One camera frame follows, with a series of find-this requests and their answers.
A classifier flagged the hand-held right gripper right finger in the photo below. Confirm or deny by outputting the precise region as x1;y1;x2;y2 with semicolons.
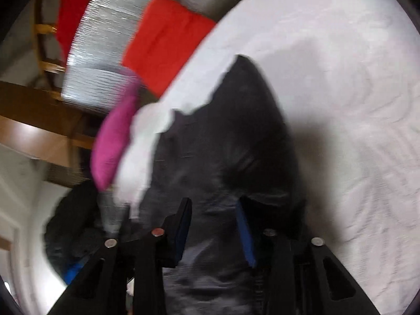
235;197;383;315

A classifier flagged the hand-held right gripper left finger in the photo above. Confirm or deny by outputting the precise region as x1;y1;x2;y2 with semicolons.
48;198;193;315

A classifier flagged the dark grey shiny jacket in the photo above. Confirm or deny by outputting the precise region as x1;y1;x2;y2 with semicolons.
138;54;307;315

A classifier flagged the pile of dark clothes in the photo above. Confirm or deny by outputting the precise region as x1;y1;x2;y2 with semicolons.
44;180;132;284

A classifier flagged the grey cloth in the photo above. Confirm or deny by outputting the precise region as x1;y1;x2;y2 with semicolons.
97;190;129;238

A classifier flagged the white pillow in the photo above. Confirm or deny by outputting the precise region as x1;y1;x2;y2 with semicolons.
113;101;195;221

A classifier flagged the pink pillow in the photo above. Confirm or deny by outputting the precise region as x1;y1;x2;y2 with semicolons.
91;68;142;191

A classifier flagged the blue cloth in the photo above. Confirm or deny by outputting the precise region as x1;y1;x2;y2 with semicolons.
64;260;83;285

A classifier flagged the wooden stool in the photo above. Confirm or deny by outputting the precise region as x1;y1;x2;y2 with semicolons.
70;107;101;184

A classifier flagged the white textured bedspread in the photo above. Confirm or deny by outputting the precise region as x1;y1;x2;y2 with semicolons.
154;0;418;313

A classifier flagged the silver foil insulation mat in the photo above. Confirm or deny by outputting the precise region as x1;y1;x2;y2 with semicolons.
61;0;232;114

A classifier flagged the orange-red pillow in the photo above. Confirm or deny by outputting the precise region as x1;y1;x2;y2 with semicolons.
122;0;218;99

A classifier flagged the wooden chair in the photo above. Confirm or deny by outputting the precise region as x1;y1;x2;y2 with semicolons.
31;0;68;101

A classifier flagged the red cloth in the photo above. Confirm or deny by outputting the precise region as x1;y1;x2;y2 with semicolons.
55;0;106;62

